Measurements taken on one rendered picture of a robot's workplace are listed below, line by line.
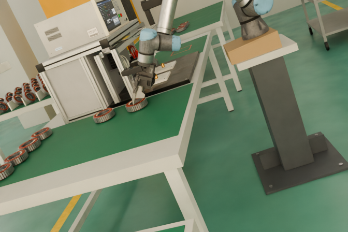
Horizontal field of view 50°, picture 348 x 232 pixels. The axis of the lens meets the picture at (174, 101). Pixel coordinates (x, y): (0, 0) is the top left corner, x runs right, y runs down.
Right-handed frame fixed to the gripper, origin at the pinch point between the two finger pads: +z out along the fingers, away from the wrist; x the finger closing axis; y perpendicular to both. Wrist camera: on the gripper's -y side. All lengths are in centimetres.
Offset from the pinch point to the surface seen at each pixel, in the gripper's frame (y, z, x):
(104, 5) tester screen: -35, -34, 37
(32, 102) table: -121, 74, 99
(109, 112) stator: -12.2, 8.6, -4.3
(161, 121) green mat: 19.7, -5.9, -28.2
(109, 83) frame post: -19.7, 0.8, 12.8
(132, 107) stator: -0.3, 2.5, -5.6
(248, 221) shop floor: 68, 53, -4
